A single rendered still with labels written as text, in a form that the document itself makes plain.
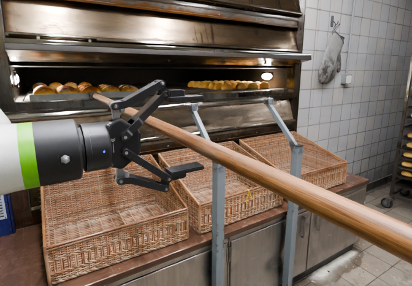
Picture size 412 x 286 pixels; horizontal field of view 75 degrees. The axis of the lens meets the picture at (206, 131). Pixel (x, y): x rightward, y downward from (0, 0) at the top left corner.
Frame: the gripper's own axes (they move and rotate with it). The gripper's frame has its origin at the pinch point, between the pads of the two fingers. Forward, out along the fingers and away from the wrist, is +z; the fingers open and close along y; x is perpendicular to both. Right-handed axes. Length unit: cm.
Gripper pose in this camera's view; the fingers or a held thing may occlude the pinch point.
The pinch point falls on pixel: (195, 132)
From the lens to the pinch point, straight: 52.1
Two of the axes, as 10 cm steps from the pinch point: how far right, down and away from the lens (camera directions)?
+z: 8.5, -1.1, 5.2
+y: 0.0, 9.8, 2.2
